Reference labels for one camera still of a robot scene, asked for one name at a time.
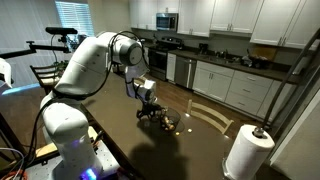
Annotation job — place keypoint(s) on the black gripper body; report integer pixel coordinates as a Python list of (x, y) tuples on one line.
[(152, 108)]

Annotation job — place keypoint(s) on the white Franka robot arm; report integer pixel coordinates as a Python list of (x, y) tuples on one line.
[(86, 66)]

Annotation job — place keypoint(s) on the small yellow candy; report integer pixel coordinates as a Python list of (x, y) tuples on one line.
[(177, 133), (189, 130)]

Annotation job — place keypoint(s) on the stainless steel dishwasher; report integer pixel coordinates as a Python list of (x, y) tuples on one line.
[(183, 71)]

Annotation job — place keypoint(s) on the black kitchen stove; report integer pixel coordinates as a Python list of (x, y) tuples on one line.
[(158, 60)]

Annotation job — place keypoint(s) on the grey robot mounting base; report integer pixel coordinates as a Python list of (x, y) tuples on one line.
[(106, 160)]

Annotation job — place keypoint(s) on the wooden chair back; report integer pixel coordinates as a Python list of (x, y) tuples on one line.
[(213, 113)]

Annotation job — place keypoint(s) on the black coffee maker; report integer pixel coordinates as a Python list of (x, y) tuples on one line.
[(203, 48)]

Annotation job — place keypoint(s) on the stainless steel microwave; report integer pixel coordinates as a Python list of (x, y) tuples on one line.
[(166, 21)]

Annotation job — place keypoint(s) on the green potted plant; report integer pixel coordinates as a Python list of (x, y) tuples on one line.
[(62, 66)]

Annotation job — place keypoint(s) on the white upper cabinet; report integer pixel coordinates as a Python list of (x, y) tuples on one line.
[(143, 13), (233, 15), (283, 20), (196, 16)]

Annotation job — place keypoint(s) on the white lower kitchen cabinets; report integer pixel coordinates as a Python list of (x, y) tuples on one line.
[(246, 90)]

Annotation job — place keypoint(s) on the black computer monitor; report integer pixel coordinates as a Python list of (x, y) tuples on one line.
[(82, 38)]

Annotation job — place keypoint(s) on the white paper towel roll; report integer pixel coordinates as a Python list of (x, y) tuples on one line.
[(246, 156)]

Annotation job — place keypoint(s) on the wooden plank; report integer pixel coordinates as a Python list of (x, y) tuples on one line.
[(45, 150)]

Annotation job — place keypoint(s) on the dark wooden chair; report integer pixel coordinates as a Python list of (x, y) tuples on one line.
[(46, 75)]

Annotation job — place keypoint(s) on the metal paper towel holder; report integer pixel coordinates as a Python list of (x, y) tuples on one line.
[(259, 132)]

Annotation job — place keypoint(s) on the dark cookware pile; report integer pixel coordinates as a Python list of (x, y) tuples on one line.
[(255, 61)]

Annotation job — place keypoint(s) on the window with white blinds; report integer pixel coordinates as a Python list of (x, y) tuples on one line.
[(75, 18)]

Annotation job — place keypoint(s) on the dark kitchen countertop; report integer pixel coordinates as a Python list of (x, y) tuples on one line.
[(266, 71)]

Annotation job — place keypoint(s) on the wooden cutting board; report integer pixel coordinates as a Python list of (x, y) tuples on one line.
[(266, 52)]

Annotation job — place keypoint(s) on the dark curved metal pole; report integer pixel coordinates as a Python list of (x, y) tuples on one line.
[(283, 84)]

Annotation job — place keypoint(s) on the white plastic device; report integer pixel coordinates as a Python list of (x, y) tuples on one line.
[(5, 71)]

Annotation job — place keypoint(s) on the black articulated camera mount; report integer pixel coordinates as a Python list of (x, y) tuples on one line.
[(46, 48)]

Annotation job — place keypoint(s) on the black stereo camera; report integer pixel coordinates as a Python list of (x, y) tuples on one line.
[(61, 31)]

